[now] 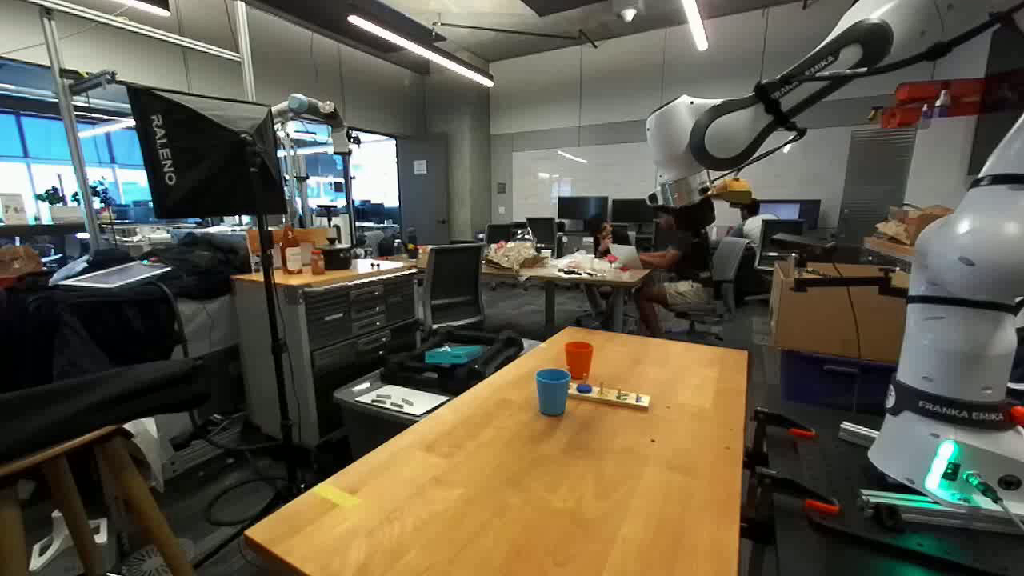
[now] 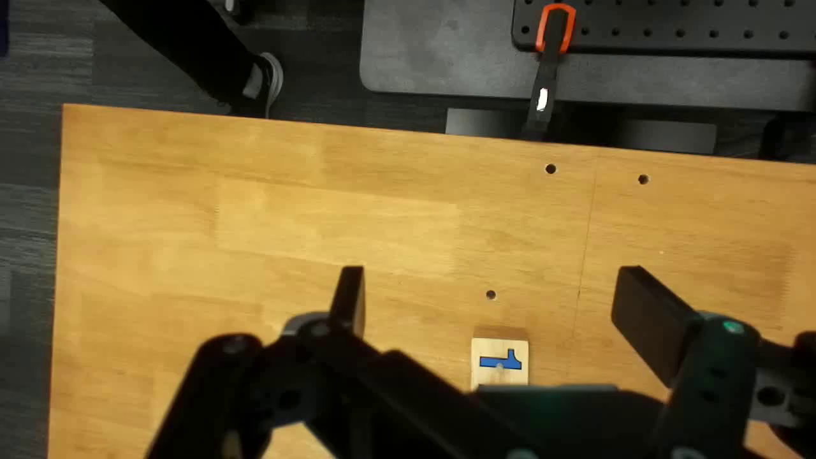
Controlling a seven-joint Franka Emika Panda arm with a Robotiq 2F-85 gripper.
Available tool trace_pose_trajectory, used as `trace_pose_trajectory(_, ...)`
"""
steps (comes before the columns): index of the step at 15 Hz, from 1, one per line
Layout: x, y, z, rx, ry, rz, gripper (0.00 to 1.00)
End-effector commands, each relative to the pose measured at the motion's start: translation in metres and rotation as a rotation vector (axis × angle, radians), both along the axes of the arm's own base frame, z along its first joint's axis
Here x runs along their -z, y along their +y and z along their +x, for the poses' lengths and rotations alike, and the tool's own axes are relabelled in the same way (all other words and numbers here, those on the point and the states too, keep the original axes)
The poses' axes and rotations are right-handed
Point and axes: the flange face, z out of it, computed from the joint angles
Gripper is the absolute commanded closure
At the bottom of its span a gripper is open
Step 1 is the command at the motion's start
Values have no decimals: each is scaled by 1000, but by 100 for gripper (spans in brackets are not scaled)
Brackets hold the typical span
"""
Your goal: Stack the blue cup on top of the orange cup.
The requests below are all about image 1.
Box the orange handled clamp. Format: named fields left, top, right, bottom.
left=748, top=406, right=822, bottom=448
left=747, top=465, right=848, bottom=528

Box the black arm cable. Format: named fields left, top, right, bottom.
left=687, top=7, right=1024, bottom=176

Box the brown cardboard box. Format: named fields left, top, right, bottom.
left=767, top=257, right=913, bottom=371

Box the white number puzzle board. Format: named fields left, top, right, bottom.
left=567, top=378, right=656, bottom=413

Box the black light stand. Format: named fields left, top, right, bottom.
left=250, top=211, right=307, bottom=457

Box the long ceiling light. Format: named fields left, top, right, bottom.
left=679, top=0, right=713, bottom=54
left=344, top=10, right=501, bottom=94

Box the cluttered wooden work table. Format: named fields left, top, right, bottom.
left=481, top=236, right=656, bottom=335

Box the black cloth pile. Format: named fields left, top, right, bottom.
left=0, top=236, right=250, bottom=465

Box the black bag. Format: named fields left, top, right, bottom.
left=381, top=326, right=527, bottom=399

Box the grey drawer tool cabinet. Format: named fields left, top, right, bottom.
left=231, top=257, right=426, bottom=448

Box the grey office chair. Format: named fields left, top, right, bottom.
left=697, top=230, right=757, bottom=326

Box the wooden stool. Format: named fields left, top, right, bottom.
left=0, top=422, right=199, bottom=576

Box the yellow tape strip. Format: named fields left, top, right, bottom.
left=310, top=482, right=367, bottom=511

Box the black computer monitor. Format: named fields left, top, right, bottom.
left=554, top=191, right=610, bottom=230
left=757, top=194, right=826, bottom=233

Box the grey equipment case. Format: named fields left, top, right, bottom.
left=334, top=369, right=454, bottom=457

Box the blue plastic cup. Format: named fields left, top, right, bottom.
left=534, top=364, right=574, bottom=418

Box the seated person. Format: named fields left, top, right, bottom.
left=631, top=200, right=720, bottom=339

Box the black softbox light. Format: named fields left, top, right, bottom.
left=126, top=82, right=291, bottom=223

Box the orange plastic cup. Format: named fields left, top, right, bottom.
left=565, top=339, right=600, bottom=389

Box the blue storage bin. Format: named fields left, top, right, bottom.
left=779, top=348, right=895, bottom=417

